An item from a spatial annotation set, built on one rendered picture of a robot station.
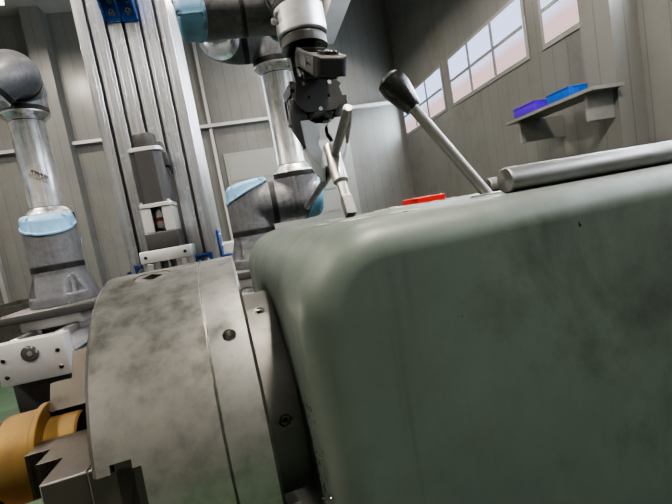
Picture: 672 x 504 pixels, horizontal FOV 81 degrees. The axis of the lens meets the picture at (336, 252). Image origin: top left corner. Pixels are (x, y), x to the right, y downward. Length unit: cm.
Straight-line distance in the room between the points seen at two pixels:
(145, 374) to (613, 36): 420
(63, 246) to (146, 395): 86
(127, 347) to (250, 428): 12
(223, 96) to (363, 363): 832
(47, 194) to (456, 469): 121
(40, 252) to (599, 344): 111
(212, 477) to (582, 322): 30
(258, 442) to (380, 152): 837
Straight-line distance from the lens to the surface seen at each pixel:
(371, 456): 29
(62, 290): 116
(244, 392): 33
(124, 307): 39
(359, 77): 890
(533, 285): 33
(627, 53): 435
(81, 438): 46
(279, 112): 110
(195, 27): 77
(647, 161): 47
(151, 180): 120
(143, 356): 35
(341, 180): 55
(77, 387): 52
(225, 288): 38
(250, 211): 105
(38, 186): 134
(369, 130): 864
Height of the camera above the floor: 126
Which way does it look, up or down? 5 degrees down
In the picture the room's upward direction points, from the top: 10 degrees counter-clockwise
